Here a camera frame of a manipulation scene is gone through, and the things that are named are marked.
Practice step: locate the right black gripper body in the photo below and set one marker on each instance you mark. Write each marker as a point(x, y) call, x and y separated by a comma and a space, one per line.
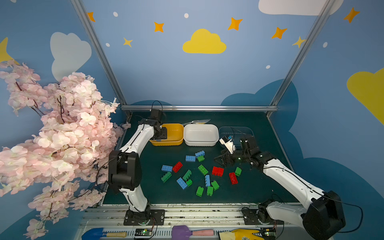
point(229, 156)

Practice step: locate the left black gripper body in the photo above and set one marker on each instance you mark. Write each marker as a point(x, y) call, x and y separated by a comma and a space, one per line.
point(162, 133)

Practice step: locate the blue lego brick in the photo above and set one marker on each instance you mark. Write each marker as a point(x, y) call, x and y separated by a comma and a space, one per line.
point(190, 158)
point(201, 153)
point(207, 181)
point(166, 168)
point(182, 183)

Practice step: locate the small green lego brick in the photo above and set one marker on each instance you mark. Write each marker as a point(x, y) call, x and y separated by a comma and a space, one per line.
point(189, 182)
point(238, 171)
point(201, 158)

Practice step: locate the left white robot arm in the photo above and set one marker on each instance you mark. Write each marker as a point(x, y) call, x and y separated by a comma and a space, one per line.
point(124, 166)

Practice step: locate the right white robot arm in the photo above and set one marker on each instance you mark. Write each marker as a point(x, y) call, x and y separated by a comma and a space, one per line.
point(320, 213)

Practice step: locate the yellow plastic bin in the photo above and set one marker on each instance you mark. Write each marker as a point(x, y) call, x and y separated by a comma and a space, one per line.
point(174, 136)

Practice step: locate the teal plastic bin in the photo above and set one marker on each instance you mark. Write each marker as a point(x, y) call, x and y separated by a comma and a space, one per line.
point(236, 133)

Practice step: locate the white plastic bin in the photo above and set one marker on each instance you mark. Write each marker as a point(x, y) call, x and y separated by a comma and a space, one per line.
point(201, 135)

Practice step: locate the purple toy shovel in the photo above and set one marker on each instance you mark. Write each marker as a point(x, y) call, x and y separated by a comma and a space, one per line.
point(184, 233)

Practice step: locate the green circuit board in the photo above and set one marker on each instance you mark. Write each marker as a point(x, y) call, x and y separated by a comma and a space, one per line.
point(143, 233)

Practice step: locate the pink cherry blossom tree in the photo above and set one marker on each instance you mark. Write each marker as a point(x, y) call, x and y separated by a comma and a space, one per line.
point(73, 145)

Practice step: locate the blue toy shovel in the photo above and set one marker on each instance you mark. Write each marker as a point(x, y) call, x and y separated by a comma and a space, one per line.
point(98, 233)

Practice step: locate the horizontal metal frame bar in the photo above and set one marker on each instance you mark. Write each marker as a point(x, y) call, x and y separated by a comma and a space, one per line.
point(141, 108)

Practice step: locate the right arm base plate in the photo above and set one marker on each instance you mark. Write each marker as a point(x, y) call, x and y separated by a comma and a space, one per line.
point(256, 217)

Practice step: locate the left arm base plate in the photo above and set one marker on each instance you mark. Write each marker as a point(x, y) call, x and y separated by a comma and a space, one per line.
point(145, 218)

